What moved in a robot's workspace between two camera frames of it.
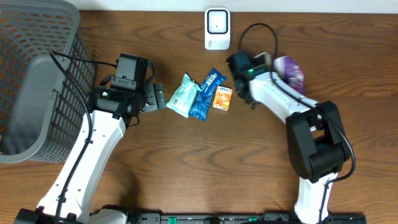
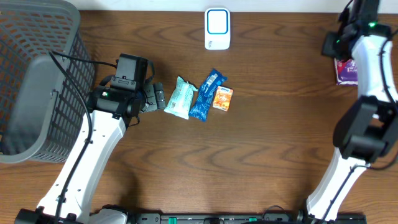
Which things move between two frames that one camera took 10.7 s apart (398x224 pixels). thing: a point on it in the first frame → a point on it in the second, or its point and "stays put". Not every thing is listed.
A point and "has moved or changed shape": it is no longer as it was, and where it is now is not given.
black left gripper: [154, 96] stays put
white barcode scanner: [217, 28] stays put
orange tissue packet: [222, 98] stays put
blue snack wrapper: [199, 108] stays put
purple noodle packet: [290, 71] → [346, 72]
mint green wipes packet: [181, 98] has moved or changed shape
